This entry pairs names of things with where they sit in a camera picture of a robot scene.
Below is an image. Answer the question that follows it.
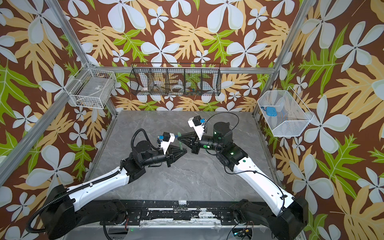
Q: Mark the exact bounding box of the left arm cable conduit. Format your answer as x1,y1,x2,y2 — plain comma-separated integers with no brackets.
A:
25,128,157,234

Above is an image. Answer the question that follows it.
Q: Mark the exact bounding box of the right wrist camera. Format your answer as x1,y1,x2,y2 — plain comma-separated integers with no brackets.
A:
188,115,206,140

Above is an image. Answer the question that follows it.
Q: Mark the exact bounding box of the black wire basket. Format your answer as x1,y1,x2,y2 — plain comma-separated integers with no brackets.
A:
128,63,222,96

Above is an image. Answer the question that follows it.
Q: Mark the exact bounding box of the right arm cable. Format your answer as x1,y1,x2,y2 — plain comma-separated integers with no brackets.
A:
203,112,240,133

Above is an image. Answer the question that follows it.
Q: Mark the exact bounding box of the white wire basket left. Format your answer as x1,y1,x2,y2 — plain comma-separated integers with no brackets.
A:
68,64,117,109

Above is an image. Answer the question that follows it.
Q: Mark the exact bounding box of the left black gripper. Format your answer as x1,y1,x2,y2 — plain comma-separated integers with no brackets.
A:
140,144,186,168

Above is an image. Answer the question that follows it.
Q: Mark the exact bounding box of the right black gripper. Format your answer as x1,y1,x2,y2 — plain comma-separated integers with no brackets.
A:
179,133,225,157

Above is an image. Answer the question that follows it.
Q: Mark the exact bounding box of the white mesh basket right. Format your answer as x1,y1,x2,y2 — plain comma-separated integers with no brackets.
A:
258,88,314,138

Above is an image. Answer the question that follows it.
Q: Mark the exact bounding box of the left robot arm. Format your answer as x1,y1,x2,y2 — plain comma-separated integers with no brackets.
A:
26,129,191,240

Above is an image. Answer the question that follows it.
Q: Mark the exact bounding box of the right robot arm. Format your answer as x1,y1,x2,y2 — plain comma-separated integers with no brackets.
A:
178,117,309,240

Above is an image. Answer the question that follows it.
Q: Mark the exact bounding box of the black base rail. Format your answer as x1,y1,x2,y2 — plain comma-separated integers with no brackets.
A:
99,199,248,228

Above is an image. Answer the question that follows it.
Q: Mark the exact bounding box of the blue object in basket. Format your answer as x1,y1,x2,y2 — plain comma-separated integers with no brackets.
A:
266,107,278,117

